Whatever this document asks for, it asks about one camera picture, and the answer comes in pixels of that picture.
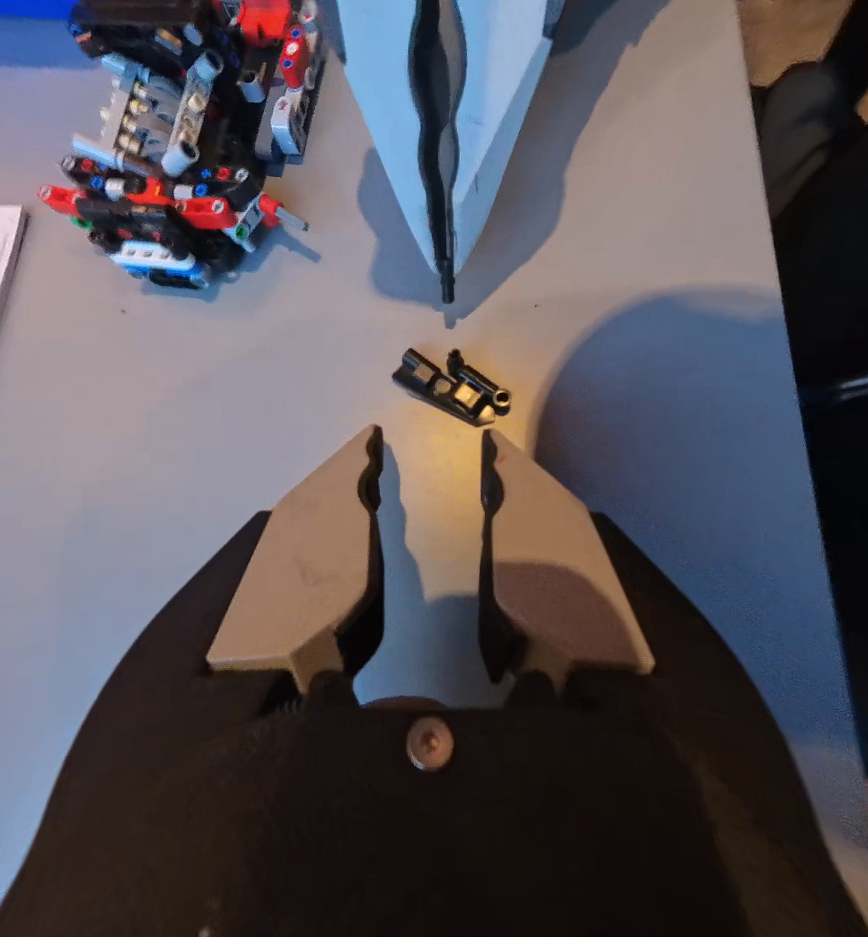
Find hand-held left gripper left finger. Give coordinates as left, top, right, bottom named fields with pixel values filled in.
left=205, top=423, right=387, bottom=695

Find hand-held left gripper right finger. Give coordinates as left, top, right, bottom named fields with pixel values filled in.
left=478, top=428, right=656, bottom=693

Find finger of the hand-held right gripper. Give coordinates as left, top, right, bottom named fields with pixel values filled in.
left=441, top=0, right=553, bottom=278
left=337, top=0, right=444, bottom=278

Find black toy brick pin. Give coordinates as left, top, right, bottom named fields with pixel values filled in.
left=436, top=220, right=456, bottom=306

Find black toy brick assembly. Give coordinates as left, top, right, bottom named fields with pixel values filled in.
left=392, top=348, right=512, bottom=428

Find grey desk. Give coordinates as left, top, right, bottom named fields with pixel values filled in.
left=0, top=0, right=868, bottom=937

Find toy brick car model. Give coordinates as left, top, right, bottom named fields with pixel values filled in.
left=37, top=0, right=330, bottom=291

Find blue plastic bin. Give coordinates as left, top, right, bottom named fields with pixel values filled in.
left=0, top=0, right=78, bottom=21

